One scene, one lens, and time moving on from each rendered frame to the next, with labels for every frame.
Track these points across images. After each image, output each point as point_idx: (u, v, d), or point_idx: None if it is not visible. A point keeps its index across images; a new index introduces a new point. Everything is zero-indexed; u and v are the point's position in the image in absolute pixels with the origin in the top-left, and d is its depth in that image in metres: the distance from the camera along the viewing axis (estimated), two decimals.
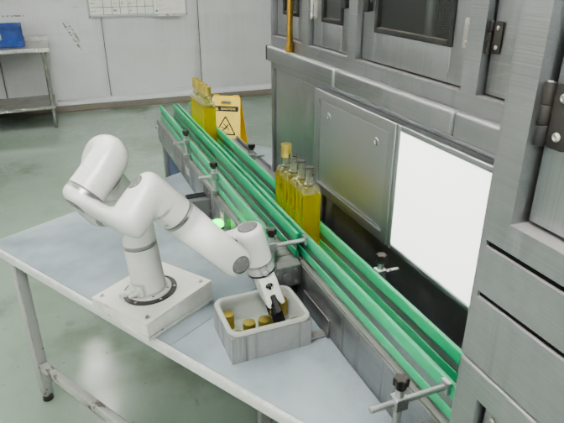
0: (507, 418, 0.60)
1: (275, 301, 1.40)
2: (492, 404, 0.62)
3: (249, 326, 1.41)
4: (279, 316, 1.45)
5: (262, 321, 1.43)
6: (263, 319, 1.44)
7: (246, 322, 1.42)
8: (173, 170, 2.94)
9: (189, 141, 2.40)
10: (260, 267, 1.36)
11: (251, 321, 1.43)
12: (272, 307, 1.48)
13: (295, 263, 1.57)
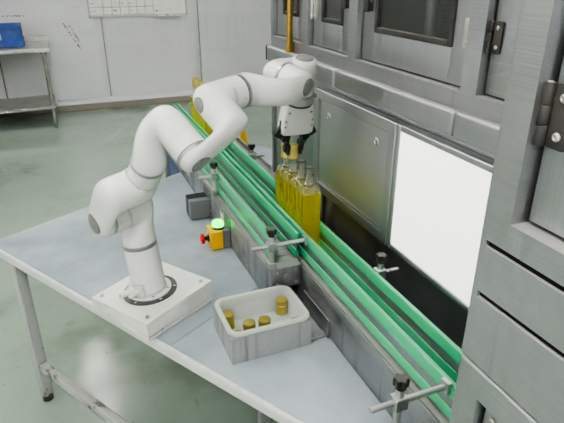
0: (507, 418, 0.60)
1: None
2: (492, 404, 0.62)
3: (249, 326, 1.41)
4: (302, 143, 1.65)
5: (262, 321, 1.43)
6: (263, 319, 1.44)
7: (246, 322, 1.42)
8: (173, 170, 2.94)
9: None
10: None
11: (251, 321, 1.43)
12: (289, 144, 1.63)
13: (295, 263, 1.57)
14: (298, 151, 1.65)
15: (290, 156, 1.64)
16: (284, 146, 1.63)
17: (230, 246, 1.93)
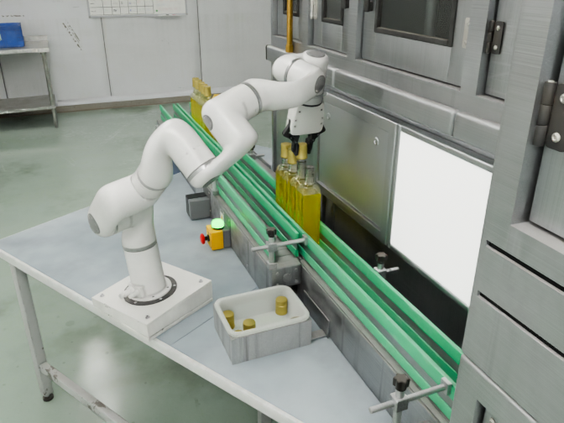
0: (507, 418, 0.60)
1: None
2: (492, 404, 0.62)
3: (249, 326, 1.41)
4: (310, 143, 1.60)
5: (305, 143, 1.58)
6: (302, 143, 1.58)
7: (246, 322, 1.42)
8: (173, 170, 2.94)
9: None
10: (322, 90, 1.49)
11: (251, 321, 1.43)
12: (289, 149, 1.64)
13: (295, 263, 1.57)
14: None
15: (290, 160, 1.65)
16: (292, 146, 1.57)
17: (230, 246, 1.93)
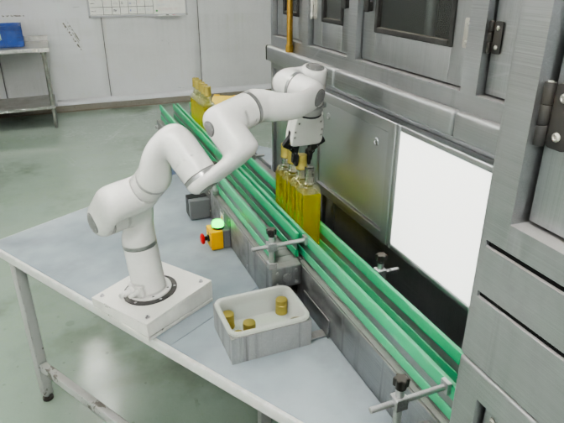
0: (507, 418, 0.60)
1: None
2: (492, 404, 0.62)
3: (249, 326, 1.41)
4: (310, 154, 1.61)
5: (305, 154, 1.59)
6: (302, 154, 1.60)
7: (246, 322, 1.42)
8: (173, 170, 2.94)
9: None
10: None
11: (251, 321, 1.43)
12: (289, 149, 1.64)
13: (295, 263, 1.57)
14: None
15: (290, 160, 1.65)
16: (292, 156, 1.59)
17: (230, 246, 1.93)
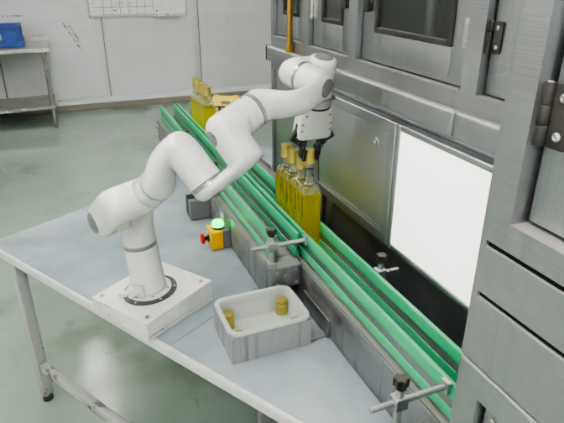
0: (507, 418, 0.60)
1: None
2: (492, 404, 0.62)
3: (315, 149, 1.54)
4: (319, 148, 1.55)
5: None
6: None
7: (310, 149, 1.53)
8: None
9: None
10: (331, 94, 1.44)
11: (308, 148, 1.54)
12: (289, 149, 1.64)
13: (295, 263, 1.57)
14: None
15: (290, 160, 1.65)
16: (300, 151, 1.53)
17: (230, 246, 1.93)
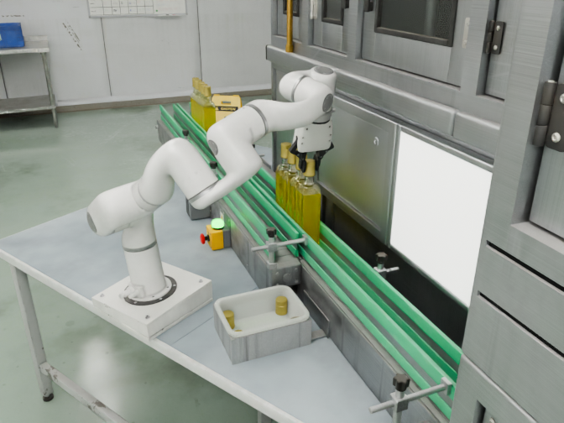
0: (507, 418, 0.60)
1: None
2: (492, 404, 0.62)
3: (315, 161, 1.55)
4: (319, 159, 1.56)
5: None
6: None
7: (310, 161, 1.54)
8: None
9: (189, 141, 2.40)
10: None
11: (308, 159, 1.55)
12: (289, 149, 1.64)
13: (295, 263, 1.57)
14: None
15: (290, 160, 1.65)
16: (300, 163, 1.54)
17: (230, 246, 1.93)
